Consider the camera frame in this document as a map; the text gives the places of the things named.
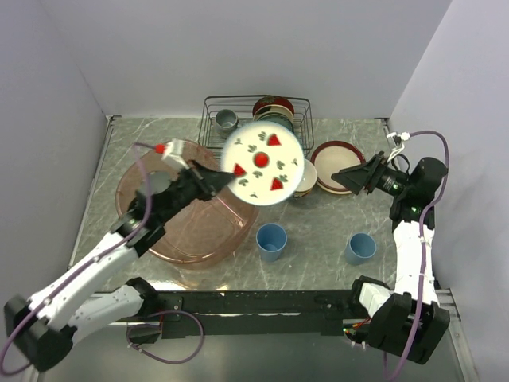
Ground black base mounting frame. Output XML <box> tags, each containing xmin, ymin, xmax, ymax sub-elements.
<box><xmin>132</xmin><ymin>290</ymin><xmax>368</xmax><ymax>339</ymax></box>

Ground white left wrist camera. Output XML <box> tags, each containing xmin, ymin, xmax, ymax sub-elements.
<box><xmin>154</xmin><ymin>138</ymin><xmax>188</xmax><ymax>171</ymax></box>

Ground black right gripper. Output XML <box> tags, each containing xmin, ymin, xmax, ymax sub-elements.
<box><xmin>332</xmin><ymin>150</ymin><xmax>413</xmax><ymax>197</ymax></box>

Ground blue plastic cup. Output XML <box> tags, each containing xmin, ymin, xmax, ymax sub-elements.
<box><xmin>255</xmin><ymin>224</ymin><xmax>288</xmax><ymax>263</ymax></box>
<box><xmin>344</xmin><ymin>232</ymin><xmax>377</xmax><ymax>265</ymax></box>

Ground metal wire dish rack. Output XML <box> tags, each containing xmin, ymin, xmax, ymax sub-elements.
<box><xmin>197</xmin><ymin>95</ymin><xmax>315</xmax><ymax>158</ymax></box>

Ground red rimmed cream plate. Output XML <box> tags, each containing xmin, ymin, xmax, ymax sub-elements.
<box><xmin>310</xmin><ymin>140</ymin><xmax>366</xmax><ymax>189</ymax></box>

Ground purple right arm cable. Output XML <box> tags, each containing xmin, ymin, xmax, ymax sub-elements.
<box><xmin>344</xmin><ymin>130</ymin><xmax>452</xmax><ymax>382</ymax></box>

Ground grey ceramic mug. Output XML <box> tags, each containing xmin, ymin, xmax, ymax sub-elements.
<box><xmin>215</xmin><ymin>109</ymin><xmax>239</xmax><ymax>138</ymax></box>

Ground pink transparent plastic bin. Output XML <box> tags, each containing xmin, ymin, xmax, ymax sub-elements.
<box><xmin>115</xmin><ymin>140</ymin><xmax>259</xmax><ymax>269</ymax></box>

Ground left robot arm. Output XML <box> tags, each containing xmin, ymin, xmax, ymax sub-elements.
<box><xmin>4</xmin><ymin>161</ymin><xmax>235</xmax><ymax>372</ymax></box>

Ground blue plastic cup left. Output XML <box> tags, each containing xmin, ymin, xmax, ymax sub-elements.
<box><xmin>255</xmin><ymin>224</ymin><xmax>288</xmax><ymax>263</ymax></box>

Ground cream plate in rack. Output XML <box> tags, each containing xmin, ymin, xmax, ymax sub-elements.
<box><xmin>253</xmin><ymin>104</ymin><xmax>294</xmax><ymax>123</ymax></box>

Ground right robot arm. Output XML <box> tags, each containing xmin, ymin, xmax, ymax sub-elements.
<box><xmin>331</xmin><ymin>152</ymin><xmax>450</xmax><ymax>364</ymax></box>

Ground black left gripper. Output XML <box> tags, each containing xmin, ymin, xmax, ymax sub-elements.
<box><xmin>157</xmin><ymin>157</ymin><xmax>235</xmax><ymax>224</ymax></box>

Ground red floral plate in rack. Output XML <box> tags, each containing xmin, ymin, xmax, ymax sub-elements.
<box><xmin>252</xmin><ymin>95</ymin><xmax>295</xmax><ymax>116</ymax></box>

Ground white watermelon pattern plate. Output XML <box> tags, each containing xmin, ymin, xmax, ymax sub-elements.
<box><xmin>220</xmin><ymin>121</ymin><xmax>305</xmax><ymax>206</ymax></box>

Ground tan bottom plate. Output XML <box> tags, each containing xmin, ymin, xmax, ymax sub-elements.
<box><xmin>317</xmin><ymin>179</ymin><xmax>352</xmax><ymax>195</ymax></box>

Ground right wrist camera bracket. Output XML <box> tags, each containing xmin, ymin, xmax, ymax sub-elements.
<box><xmin>386</xmin><ymin>131</ymin><xmax>410</xmax><ymax>161</ymax></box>

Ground blue plastic cup right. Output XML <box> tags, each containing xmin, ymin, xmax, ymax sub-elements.
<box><xmin>344</xmin><ymin>232</ymin><xmax>377</xmax><ymax>265</ymax></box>

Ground stacked patterned ceramic bowls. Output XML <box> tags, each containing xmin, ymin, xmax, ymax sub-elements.
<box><xmin>292</xmin><ymin>159</ymin><xmax>317</xmax><ymax>198</ymax></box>

